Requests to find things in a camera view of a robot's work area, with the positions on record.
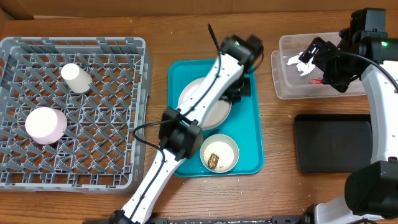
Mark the red snack wrapper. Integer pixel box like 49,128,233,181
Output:
308,78,323,85

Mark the white round plate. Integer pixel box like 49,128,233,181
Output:
177,77,232,130

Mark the white napkin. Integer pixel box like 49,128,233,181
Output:
287,55,315,77

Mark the grey bowl with rice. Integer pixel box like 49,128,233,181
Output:
200,134,240,174

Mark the pale green cup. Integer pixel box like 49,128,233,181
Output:
60,63,93,93

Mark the pink small bowl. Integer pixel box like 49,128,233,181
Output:
25,107,67,145

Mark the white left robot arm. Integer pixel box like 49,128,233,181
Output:
109,35,264,224

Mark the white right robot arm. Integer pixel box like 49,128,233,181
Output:
299,7,397,223

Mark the teal plastic tray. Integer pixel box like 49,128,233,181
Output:
167,59,265,176

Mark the clear plastic bin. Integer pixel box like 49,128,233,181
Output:
271,32,365,100

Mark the brown food piece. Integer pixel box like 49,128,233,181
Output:
207,154,219,170

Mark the black plastic tray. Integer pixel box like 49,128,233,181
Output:
294,114,373,173

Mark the grey plastic dish rack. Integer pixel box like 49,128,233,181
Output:
1,37,153,194

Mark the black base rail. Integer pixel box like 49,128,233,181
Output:
83,213,312,224

